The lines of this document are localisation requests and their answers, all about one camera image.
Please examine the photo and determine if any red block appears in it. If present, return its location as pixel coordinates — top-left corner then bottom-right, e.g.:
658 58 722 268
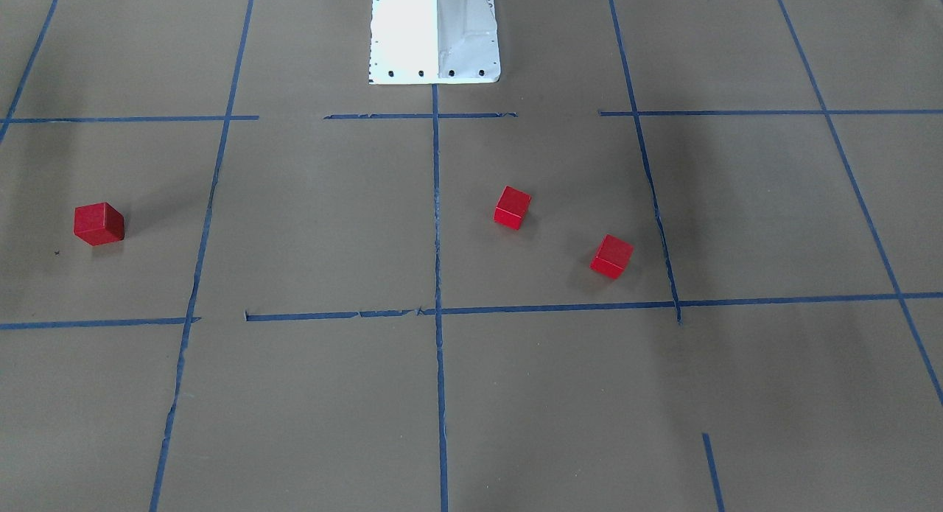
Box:
73 202 125 246
589 234 634 280
493 186 532 230

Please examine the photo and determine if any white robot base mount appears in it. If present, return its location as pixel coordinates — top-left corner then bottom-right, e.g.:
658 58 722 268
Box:
368 0 502 85

